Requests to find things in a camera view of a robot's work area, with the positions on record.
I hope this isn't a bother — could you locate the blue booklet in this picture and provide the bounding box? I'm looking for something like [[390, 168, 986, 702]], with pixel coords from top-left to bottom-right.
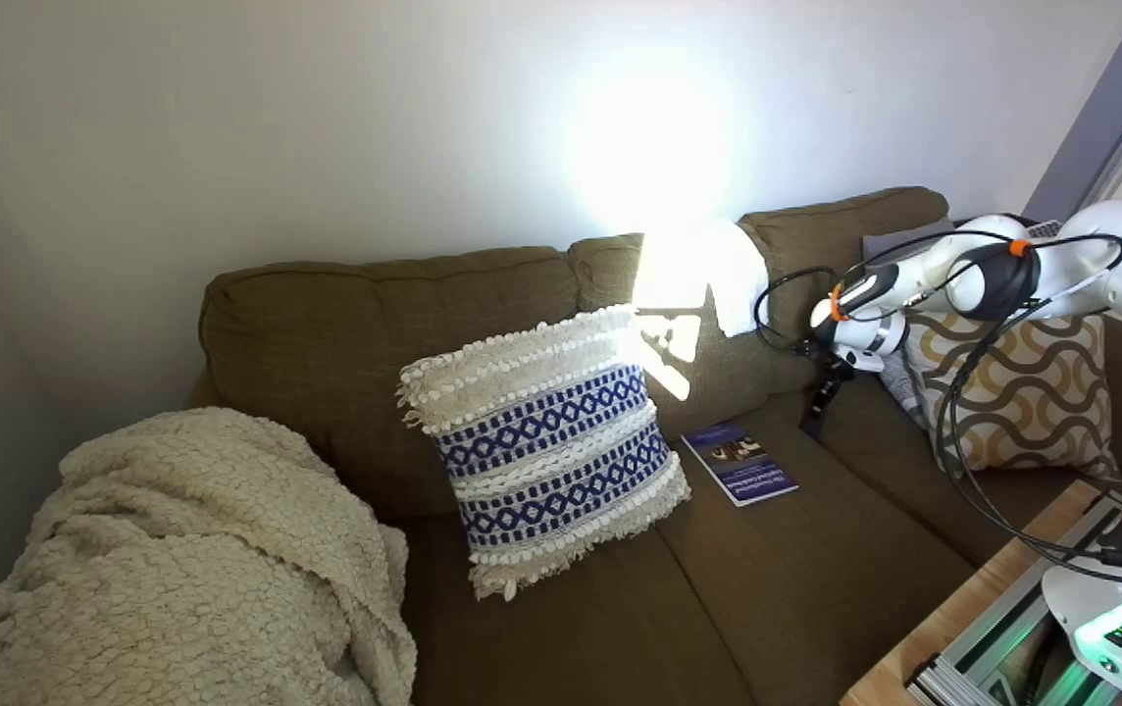
[[674, 414, 804, 515]]

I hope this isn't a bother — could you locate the yellow grey wave pillow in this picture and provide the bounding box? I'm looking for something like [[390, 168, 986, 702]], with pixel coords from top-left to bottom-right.
[[889, 302, 1122, 481]]

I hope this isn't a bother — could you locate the wooden table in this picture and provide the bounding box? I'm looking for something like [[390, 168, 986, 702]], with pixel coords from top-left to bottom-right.
[[840, 476, 1122, 706]]

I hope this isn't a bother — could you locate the cream knit blanket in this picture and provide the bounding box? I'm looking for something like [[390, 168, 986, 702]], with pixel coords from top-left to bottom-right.
[[0, 402, 424, 706]]

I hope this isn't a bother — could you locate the blue white patterned pillow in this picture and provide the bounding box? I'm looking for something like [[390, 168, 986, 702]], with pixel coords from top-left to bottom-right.
[[393, 302, 700, 608]]

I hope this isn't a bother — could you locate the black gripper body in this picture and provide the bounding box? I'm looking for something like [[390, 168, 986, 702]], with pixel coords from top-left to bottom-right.
[[807, 333, 858, 384]]

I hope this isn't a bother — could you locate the brown fabric couch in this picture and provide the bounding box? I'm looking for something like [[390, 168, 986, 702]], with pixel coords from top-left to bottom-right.
[[186, 185, 1122, 706]]

